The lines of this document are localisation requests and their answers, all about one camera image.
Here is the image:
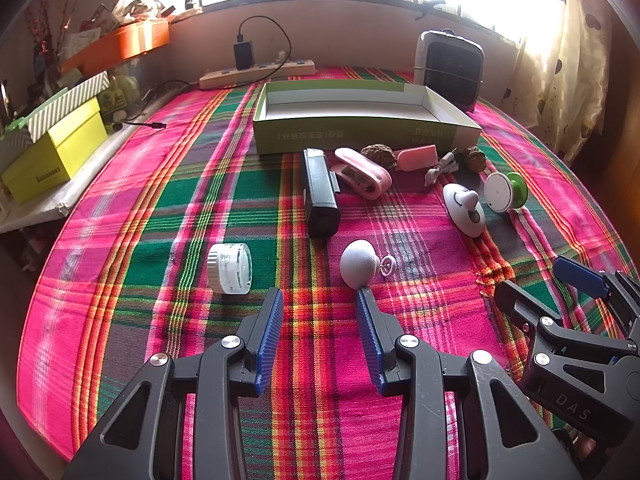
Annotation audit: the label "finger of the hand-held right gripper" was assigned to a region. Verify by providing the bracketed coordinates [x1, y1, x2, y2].
[554, 256, 640, 341]
[494, 279, 632, 387]

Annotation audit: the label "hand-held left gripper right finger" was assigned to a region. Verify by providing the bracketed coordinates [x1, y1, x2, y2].
[355, 287, 586, 480]

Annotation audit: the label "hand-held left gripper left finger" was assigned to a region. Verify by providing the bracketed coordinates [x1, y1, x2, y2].
[60, 287, 285, 480]

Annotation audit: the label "white ball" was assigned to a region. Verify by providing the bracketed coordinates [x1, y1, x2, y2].
[340, 240, 386, 289]

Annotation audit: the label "green and white spool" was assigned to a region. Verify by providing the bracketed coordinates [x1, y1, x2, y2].
[483, 171, 529, 212]

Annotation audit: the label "white egg-shaped toy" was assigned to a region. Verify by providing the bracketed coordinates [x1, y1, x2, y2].
[443, 183, 486, 239]

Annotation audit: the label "black tube white cap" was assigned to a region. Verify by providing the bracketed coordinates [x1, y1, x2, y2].
[302, 148, 342, 239]

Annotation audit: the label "brown walnut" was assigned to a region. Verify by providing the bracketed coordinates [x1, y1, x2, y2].
[457, 146, 488, 173]
[361, 144, 397, 173]

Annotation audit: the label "long pink clip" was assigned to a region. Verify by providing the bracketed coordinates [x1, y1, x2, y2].
[333, 147, 392, 197]

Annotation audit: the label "pink eraser block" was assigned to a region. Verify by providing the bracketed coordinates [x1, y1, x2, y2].
[395, 144, 439, 173]

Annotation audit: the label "green and white cardboard box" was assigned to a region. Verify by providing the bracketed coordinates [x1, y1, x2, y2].
[251, 80, 482, 156]

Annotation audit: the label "pink plaid tablecloth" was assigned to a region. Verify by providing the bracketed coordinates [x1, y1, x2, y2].
[17, 66, 633, 480]

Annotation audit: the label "cream dotted curtain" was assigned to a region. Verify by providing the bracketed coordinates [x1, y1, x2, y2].
[517, 0, 618, 161]

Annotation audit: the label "grey space heater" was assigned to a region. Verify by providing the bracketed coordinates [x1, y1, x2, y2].
[413, 29, 486, 113]

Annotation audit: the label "beige power strip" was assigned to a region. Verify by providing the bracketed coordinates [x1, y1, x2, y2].
[199, 58, 317, 90]

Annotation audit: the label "yellow-green box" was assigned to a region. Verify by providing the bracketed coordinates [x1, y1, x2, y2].
[1, 97, 109, 205]

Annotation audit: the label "black charger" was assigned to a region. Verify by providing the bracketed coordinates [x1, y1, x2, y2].
[233, 35, 255, 70]

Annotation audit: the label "striped box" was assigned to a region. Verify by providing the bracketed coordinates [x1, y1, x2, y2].
[0, 71, 110, 161]

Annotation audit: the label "orange box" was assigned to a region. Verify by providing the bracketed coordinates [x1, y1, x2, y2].
[61, 22, 172, 77]

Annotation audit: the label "paper packets pile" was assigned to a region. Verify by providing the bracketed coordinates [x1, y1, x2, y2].
[70, 10, 116, 61]

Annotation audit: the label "white plastic bag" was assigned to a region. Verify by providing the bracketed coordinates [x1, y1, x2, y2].
[112, 0, 176, 18]

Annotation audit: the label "red twig branches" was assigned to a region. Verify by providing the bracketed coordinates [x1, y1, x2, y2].
[25, 0, 71, 61]

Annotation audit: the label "black charger cable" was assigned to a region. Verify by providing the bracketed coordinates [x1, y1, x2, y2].
[121, 16, 293, 131]

